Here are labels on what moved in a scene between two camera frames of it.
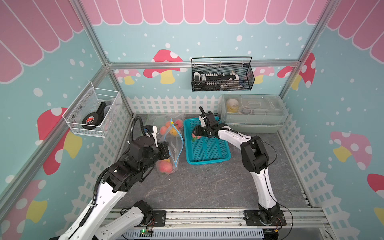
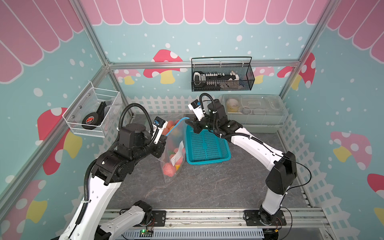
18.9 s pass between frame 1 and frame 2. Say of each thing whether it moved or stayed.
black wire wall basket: stayed
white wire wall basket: stayed
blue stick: moved
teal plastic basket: stayed
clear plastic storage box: stayed
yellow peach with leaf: moved
